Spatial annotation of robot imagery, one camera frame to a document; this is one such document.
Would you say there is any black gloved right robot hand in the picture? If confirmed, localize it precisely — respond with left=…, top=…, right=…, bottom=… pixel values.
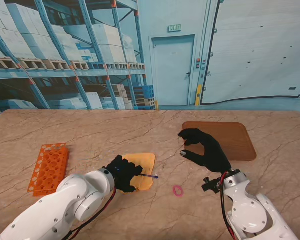
left=177, top=128, right=233, bottom=174

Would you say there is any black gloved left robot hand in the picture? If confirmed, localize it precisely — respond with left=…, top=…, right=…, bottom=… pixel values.
left=106, top=154, right=144, bottom=194

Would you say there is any yellow orange cloth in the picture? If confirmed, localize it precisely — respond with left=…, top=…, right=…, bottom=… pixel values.
left=122, top=152, right=156, bottom=192

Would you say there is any brown wooden tray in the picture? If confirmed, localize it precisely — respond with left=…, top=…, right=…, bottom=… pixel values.
left=182, top=121, right=257, bottom=161

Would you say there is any pink rubber band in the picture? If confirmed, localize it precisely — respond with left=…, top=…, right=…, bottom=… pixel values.
left=172, top=184, right=185, bottom=197

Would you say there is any orange plastic test tube rack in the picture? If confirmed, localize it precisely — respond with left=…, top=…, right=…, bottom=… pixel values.
left=26, top=143, right=70, bottom=198

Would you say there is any warehouse print backdrop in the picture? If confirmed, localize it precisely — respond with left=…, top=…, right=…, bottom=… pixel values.
left=0, top=0, right=300, bottom=112

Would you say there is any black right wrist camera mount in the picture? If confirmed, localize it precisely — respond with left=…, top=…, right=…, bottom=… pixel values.
left=201, top=176, right=222, bottom=194

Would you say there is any red black left arm cable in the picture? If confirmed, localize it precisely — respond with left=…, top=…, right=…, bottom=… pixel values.
left=62, top=186, right=117, bottom=240

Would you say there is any red black arm cable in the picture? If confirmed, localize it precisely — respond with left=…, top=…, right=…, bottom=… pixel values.
left=62, top=186, right=117, bottom=240
left=219, top=171, right=238, bottom=240

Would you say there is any red black right arm cable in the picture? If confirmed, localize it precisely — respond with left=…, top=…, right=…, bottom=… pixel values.
left=219, top=171, right=238, bottom=240

